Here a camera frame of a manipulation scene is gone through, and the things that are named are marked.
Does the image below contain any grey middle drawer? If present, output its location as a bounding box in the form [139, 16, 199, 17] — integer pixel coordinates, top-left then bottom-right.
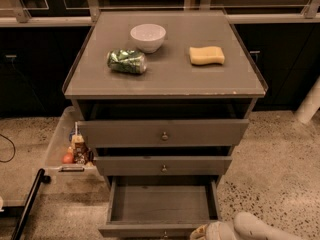
[95, 156, 232, 176]

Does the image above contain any grey top drawer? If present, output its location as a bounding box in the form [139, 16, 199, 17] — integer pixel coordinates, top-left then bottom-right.
[78, 119, 249, 148]

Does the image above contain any grey bottom drawer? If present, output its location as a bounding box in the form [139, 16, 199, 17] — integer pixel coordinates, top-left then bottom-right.
[99, 176, 220, 240]

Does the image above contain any metal window frame rail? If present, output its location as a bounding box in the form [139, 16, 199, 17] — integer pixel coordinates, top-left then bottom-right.
[0, 0, 320, 26]

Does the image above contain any black floor cable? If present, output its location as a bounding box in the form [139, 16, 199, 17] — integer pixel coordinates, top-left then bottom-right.
[0, 133, 17, 164]

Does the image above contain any white ceramic bowl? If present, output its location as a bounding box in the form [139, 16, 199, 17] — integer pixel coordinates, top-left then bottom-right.
[130, 24, 166, 53]

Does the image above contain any grey drawer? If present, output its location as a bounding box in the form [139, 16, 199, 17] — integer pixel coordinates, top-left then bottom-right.
[78, 119, 249, 148]
[99, 176, 220, 240]
[95, 156, 232, 176]

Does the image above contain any brown snack package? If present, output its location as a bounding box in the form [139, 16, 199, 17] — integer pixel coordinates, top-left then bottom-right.
[71, 135, 89, 164]

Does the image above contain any clear plastic storage bin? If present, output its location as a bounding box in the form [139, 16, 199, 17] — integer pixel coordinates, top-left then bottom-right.
[45, 106, 96, 173]

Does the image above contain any grey wooden drawer cabinet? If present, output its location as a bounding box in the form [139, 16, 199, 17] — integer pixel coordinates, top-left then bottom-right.
[61, 10, 268, 188]

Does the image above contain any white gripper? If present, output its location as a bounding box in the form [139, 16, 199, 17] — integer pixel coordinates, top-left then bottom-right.
[189, 221, 239, 240]

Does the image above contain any crushed green soda can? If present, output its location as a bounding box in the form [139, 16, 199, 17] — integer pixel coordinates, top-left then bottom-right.
[107, 49, 147, 74]

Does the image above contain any black pole stand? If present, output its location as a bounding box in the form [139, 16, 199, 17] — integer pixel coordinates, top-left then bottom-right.
[11, 168, 51, 240]

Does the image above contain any white cylindrical post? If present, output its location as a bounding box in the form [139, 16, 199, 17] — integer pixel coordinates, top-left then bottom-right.
[295, 77, 320, 124]

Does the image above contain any yellow sponge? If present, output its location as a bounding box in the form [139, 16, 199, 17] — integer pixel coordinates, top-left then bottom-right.
[189, 46, 225, 65]

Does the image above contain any small orange fruit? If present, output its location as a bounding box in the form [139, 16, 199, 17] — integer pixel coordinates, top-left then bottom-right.
[62, 153, 74, 164]

